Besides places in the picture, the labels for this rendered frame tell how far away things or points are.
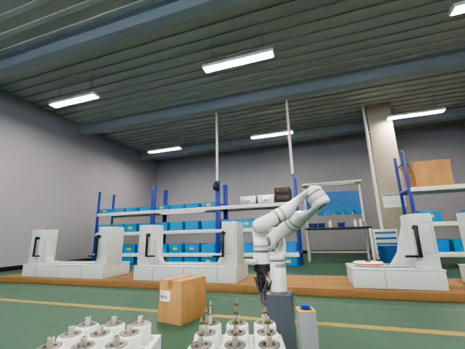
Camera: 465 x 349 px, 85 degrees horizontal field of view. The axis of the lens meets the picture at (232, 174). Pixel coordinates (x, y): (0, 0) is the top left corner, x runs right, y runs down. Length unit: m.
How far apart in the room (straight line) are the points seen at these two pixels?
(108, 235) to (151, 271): 0.94
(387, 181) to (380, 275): 4.61
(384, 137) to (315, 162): 2.83
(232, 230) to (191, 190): 7.58
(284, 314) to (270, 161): 8.57
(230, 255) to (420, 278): 1.94
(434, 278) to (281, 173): 7.19
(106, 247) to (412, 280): 3.77
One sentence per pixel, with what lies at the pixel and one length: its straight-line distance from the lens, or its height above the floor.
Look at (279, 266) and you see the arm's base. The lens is 1.56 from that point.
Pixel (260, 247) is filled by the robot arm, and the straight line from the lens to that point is 1.20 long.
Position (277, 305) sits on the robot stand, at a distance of 1.57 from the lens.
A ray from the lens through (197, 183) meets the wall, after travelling 10.63.
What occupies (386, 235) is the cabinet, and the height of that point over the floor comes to 0.55.
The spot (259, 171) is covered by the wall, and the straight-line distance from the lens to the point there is 9.86.
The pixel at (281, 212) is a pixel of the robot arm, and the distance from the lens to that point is 1.22.
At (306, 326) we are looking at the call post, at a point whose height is 0.26.
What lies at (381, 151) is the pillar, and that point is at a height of 2.66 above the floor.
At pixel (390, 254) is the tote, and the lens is 5.46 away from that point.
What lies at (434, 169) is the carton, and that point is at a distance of 6.24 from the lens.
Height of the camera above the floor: 0.62
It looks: 14 degrees up
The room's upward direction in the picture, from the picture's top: 1 degrees counter-clockwise
